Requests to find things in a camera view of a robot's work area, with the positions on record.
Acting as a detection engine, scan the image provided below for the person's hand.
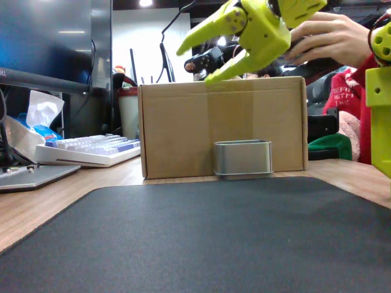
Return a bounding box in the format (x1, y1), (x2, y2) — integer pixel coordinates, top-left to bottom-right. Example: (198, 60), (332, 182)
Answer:
(283, 11), (376, 68)

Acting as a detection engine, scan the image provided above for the pink fluffy cloth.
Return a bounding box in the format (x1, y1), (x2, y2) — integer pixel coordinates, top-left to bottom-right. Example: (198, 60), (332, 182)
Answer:
(337, 110), (362, 162)

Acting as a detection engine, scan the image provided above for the silver metal tin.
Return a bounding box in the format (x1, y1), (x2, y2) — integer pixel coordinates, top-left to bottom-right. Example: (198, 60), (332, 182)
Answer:
(213, 139), (275, 179)

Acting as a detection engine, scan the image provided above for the black desk mat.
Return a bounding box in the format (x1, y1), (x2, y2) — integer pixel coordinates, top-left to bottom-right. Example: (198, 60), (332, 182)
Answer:
(0, 176), (391, 293)

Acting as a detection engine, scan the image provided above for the blue tissue pack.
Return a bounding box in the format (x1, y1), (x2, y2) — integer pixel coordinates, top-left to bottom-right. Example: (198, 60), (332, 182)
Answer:
(16, 89), (65, 148)

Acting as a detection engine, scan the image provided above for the black-haired person head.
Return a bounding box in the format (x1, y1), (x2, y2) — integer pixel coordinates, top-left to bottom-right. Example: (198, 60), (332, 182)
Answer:
(255, 60), (284, 79)

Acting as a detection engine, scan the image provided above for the black leader arm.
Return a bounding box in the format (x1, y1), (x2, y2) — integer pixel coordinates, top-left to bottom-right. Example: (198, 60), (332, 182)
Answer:
(183, 35), (345, 81)

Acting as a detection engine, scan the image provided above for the black hanging cable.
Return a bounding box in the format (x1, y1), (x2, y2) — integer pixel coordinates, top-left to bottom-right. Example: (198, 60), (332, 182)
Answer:
(155, 0), (197, 84)

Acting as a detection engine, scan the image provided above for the silver flat stand base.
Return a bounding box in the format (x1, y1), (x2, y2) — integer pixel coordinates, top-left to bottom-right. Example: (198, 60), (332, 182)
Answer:
(0, 164), (82, 194)

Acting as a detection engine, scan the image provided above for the brown cardboard box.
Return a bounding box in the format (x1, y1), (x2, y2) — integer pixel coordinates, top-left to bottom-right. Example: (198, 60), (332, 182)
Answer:
(137, 75), (309, 180)

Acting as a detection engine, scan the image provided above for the black cable bundle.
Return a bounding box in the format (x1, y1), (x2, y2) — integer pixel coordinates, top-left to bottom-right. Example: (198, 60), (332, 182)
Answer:
(0, 87), (22, 168)

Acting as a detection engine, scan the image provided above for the white and blue keyboard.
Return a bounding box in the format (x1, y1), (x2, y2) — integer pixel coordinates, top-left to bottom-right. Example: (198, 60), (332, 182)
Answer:
(34, 134), (142, 168)

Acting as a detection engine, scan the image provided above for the black computer monitor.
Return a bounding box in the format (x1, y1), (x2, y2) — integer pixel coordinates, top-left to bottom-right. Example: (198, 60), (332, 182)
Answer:
(0, 0), (93, 95)

